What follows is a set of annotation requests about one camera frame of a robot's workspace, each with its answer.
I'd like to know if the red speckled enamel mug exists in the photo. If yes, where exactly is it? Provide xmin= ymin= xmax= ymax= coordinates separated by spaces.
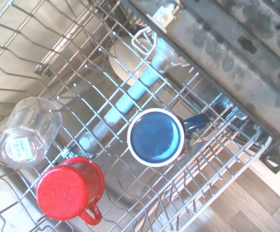
xmin=35 ymin=157 xmax=105 ymax=226

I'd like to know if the blue mug with white rim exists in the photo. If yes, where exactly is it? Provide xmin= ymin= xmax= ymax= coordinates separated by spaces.
xmin=127 ymin=108 xmax=210 ymax=168

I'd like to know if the built-in dishwasher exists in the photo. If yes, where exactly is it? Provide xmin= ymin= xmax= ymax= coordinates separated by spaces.
xmin=0 ymin=0 xmax=280 ymax=232

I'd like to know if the clear drinking glass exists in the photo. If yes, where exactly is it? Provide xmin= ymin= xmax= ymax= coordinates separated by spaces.
xmin=0 ymin=97 xmax=62 ymax=169

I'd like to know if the grey wire dishwasher rack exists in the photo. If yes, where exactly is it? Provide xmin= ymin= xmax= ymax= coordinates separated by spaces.
xmin=0 ymin=0 xmax=273 ymax=232

